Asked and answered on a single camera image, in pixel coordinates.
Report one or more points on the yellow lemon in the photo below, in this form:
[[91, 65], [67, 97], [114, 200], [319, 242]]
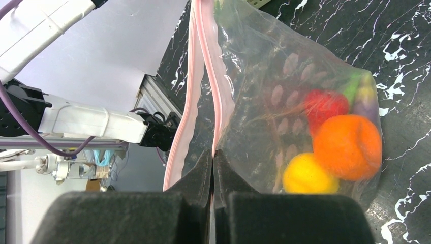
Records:
[[304, 175]]

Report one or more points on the clear zip top bag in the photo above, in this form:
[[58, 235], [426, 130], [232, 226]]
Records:
[[248, 75]]

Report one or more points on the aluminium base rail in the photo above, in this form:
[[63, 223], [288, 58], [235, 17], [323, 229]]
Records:
[[27, 110]]

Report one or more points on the purple eggplant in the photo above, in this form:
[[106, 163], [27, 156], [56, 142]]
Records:
[[366, 100]]

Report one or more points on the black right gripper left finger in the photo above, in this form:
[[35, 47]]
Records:
[[180, 214]]

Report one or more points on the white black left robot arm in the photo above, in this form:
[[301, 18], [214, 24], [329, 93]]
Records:
[[72, 68]]

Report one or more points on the red pepper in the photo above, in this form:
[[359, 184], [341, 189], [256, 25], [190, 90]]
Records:
[[320, 105]]

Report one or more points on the cream perforated plastic basket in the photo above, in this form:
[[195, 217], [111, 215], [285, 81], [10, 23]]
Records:
[[258, 3]]

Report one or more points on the green leafy vegetable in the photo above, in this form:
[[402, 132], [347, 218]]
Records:
[[350, 88]]

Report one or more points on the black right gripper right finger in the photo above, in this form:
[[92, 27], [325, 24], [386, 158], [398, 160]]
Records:
[[243, 215]]

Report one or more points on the orange fruit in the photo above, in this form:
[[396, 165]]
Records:
[[349, 147]]

